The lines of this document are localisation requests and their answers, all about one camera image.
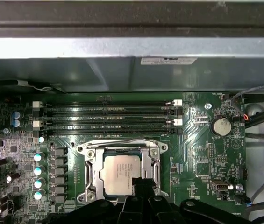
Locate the thin grey wire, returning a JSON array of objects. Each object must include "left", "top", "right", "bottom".
[{"left": 230, "top": 83, "right": 264, "bottom": 119}]

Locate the black PC case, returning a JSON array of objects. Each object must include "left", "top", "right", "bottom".
[{"left": 0, "top": 0, "right": 264, "bottom": 224}]

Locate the white case wall label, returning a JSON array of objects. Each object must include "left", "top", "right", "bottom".
[{"left": 140, "top": 57, "right": 198, "bottom": 66}]

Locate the silver coin cell battery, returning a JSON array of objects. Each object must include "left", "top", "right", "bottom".
[{"left": 210, "top": 115, "right": 232, "bottom": 137}]

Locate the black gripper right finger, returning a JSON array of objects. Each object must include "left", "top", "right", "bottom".
[{"left": 145, "top": 177, "right": 255, "bottom": 224}]

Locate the silver CPU chip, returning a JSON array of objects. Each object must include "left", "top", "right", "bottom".
[{"left": 100, "top": 150, "right": 144, "bottom": 198}]

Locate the metal socket cover frame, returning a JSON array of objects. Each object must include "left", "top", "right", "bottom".
[{"left": 86, "top": 147, "right": 162, "bottom": 199}]

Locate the RAM slot with white latches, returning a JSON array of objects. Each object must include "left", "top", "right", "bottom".
[
  {"left": 32, "top": 116, "right": 183, "bottom": 129},
  {"left": 32, "top": 99, "right": 183, "bottom": 110}
]

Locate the metal wire locking lever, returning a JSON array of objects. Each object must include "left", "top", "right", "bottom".
[{"left": 84, "top": 138, "right": 158, "bottom": 148}]

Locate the CPU socket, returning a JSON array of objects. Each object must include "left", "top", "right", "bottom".
[{"left": 76, "top": 139, "right": 169, "bottom": 203}]

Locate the black flat cable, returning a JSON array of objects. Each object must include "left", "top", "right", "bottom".
[{"left": 0, "top": 79, "right": 67, "bottom": 94}]

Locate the metal internal USB port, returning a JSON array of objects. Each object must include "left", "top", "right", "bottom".
[{"left": 210, "top": 179, "right": 230, "bottom": 194}]

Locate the green motherboard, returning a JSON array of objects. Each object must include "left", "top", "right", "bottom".
[{"left": 0, "top": 92, "right": 248, "bottom": 224}]

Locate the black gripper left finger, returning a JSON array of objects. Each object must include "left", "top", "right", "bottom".
[{"left": 43, "top": 177, "right": 146, "bottom": 224}]

